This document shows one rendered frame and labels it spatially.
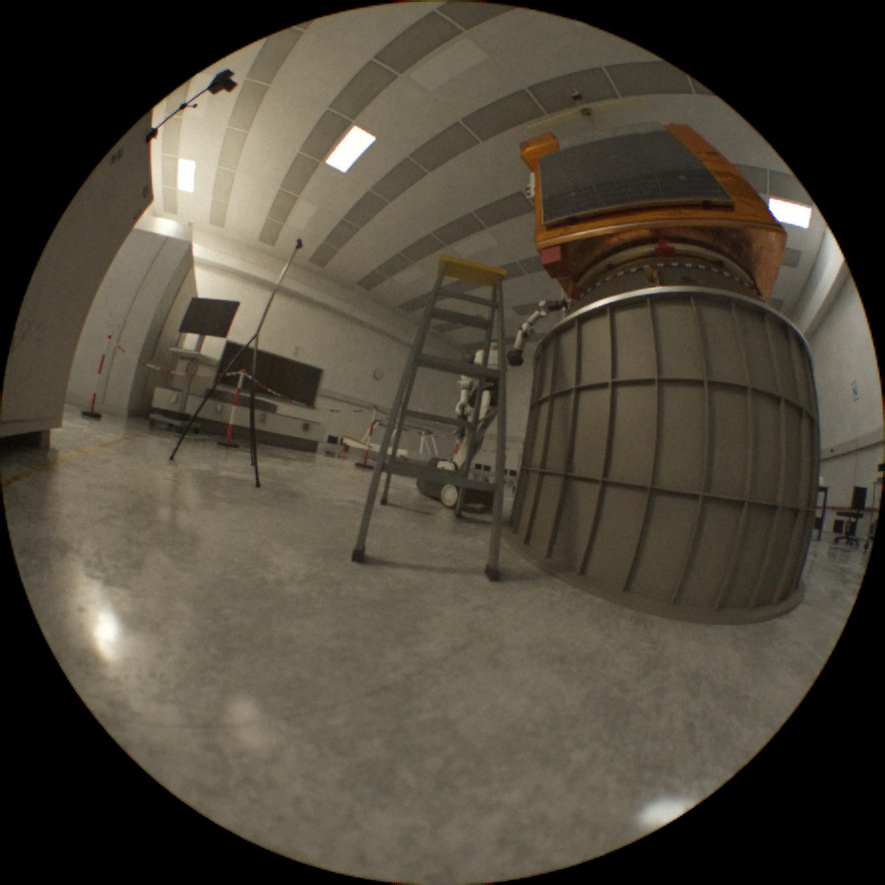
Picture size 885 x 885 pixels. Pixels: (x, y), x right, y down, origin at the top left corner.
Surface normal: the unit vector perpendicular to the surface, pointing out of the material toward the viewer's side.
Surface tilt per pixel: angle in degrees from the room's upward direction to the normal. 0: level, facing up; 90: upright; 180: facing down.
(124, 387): 90
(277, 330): 90
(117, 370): 90
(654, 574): 90
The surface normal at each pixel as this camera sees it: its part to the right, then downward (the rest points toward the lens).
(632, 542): -0.80, -0.19
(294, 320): 0.72, 0.10
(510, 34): -0.18, 0.98
